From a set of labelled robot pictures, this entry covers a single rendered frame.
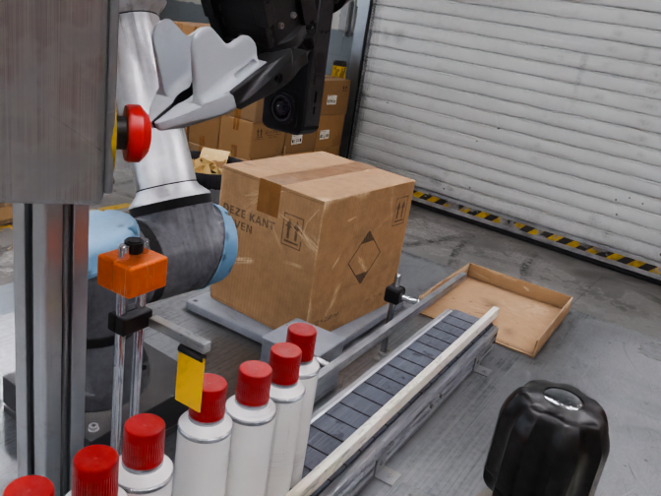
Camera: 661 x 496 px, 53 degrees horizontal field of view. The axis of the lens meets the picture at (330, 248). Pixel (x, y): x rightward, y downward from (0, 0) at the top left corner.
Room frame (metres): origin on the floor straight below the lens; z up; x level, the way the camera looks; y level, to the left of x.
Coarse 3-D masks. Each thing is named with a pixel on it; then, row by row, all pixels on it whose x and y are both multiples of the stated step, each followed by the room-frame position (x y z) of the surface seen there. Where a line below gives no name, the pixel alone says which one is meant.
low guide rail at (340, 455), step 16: (480, 320) 1.13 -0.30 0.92; (464, 336) 1.05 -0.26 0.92; (448, 352) 0.98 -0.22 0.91; (432, 368) 0.92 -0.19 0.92; (416, 384) 0.87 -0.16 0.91; (400, 400) 0.82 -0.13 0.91; (384, 416) 0.77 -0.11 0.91; (368, 432) 0.74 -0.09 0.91; (336, 448) 0.69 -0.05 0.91; (352, 448) 0.70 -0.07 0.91; (320, 464) 0.65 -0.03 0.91; (336, 464) 0.67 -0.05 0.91; (304, 480) 0.62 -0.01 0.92; (320, 480) 0.63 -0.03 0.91
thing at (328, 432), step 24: (456, 312) 1.23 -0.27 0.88; (432, 336) 1.11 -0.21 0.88; (456, 336) 1.12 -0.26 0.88; (480, 336) 1.14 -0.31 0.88; (408, 360) 1.00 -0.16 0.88; (432, 360) 1.01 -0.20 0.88; (360, 384) 0.90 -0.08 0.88; (384, 384) 0.91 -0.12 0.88; (432, 384) 0.96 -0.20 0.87; (336, 408) 0.82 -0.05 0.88; (360, 408) 0.83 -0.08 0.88; (312, 432) 0.76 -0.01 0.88; (336, 432) 0.77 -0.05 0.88; (312, 456) 0.71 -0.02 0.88
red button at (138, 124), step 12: (132, 108) 0.43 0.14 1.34; (120, 120) 0.42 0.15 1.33; (132, 120) 0.42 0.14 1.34; (144, 120) 0.42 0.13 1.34; (120, 132) 0.42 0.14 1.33; (132, 132) 0.41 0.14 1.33; (144, 132) 0.42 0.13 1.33; (120, 144) 0.42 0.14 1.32; (132, 144) 0.41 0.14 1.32; (144, 144) 0.42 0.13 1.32; (132, 156) 0.42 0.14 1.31; (144, 156) 0.43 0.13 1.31
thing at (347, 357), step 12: (456, 276) 1.22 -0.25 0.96; (444, 288) 1.14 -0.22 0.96; (420, 300) 1.07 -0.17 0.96; (432, 300) 1.09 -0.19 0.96; (408, 312) 1.01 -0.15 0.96; (396, 324) 0.97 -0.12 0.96; (372, 336) 0.91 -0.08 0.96; (384, 336) 0.93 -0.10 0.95; (360, 348) 0.86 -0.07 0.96; (336, 360) 0.82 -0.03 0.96; (348, 360) 0.83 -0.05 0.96; (324, 372) 0.78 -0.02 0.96; (336, 372) 0.81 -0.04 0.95
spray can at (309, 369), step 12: (300, 324) 0.67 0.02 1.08; (288, 336) 0.65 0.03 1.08; (300, 336) 0.64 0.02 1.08; (312, 336) 0.65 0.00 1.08; (312, 348) 0.65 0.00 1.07; (312, 360) 0.66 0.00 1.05; (300, 372) 0.64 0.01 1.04; (312, 372) 0.64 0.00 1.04; (312, 384) 0.64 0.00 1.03; (312, 396) 0.65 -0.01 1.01; (312, 408) 0.65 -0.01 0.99; (300, 420) 0.64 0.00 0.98; (300, 432) 0.64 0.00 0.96; (300, 444) 0.64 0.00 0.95; (300, 456) 0.64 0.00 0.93; (300, 468) 0.65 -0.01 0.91; (300, 480) 0.65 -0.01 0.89
